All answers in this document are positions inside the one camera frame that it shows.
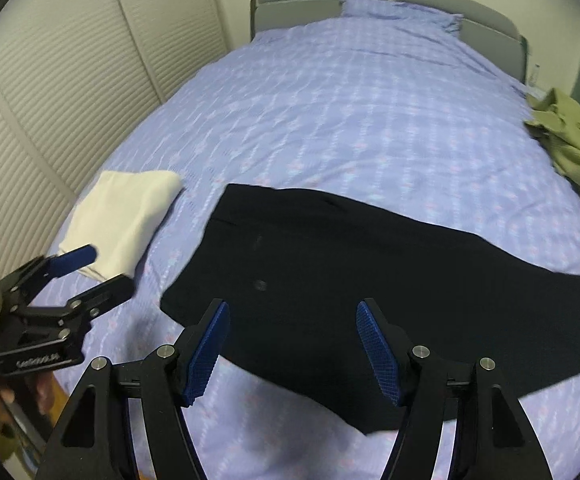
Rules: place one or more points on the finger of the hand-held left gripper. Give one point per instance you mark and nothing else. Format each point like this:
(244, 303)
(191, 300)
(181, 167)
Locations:
(114, 287)
(77, 256)

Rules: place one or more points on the bed with lilac sheet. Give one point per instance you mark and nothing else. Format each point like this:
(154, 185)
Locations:
(345, 110)

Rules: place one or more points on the black pants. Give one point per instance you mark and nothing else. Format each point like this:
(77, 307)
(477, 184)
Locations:
(370, 270)

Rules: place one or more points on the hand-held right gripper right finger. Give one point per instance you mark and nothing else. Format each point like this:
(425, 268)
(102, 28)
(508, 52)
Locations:
(377, 355)

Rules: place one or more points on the purple patterned pillow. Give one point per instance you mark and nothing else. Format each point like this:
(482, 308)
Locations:
(395, 10)

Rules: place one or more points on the folded cream cloth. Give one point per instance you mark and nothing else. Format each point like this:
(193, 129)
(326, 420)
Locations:
(119, 210)

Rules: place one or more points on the white louvered wardrobe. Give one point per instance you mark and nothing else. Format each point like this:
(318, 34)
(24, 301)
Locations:
(59, 70)

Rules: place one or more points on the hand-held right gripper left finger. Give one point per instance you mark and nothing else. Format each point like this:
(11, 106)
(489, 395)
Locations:
(209, 355)

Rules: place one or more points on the olive green garment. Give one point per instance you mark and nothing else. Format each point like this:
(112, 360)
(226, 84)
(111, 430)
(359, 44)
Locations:
(570, 135)

